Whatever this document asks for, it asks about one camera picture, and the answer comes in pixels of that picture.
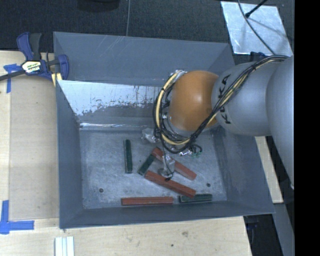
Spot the red-brown flat block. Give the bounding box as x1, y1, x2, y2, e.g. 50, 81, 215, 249
120, 196, 175, 207
144, 170, 197, 199
151, 147, 198, 182

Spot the dark green flat block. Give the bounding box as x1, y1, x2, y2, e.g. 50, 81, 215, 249
178, 193, 214, 204
123, 138, 134, 174
137, 153, 157, 176

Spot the grey metal bin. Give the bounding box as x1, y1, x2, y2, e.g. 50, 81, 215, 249
52, 31, 277, 229

